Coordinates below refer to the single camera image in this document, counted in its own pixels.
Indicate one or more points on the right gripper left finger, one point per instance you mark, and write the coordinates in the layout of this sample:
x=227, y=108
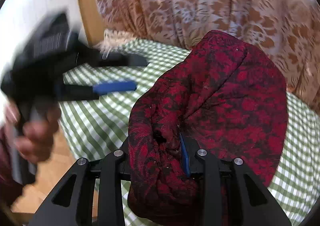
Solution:
x=88, y=194

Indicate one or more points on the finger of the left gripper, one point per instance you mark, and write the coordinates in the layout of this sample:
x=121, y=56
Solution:
x=113, y=89
x=120, y=60

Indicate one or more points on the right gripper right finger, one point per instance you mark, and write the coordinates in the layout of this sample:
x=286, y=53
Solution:
x=232, y=193

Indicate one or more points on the red floral knit garment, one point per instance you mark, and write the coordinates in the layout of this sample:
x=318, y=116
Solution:
x=229, y=97

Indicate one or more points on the maroon left sleeve forearm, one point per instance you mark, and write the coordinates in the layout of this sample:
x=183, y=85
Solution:
x=10, y=189

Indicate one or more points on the person's left hand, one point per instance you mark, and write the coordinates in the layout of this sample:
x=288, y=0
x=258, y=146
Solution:
x=36, y=143

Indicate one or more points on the green checkered bed sheet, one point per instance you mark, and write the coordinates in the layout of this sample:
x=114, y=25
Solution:
x=95, y=128

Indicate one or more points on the brown floral curtain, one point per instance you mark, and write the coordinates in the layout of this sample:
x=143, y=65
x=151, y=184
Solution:
x=286, y=30

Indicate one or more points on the wooden window frame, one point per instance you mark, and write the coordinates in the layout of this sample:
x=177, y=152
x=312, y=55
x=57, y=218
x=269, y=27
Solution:
x=92, y=21

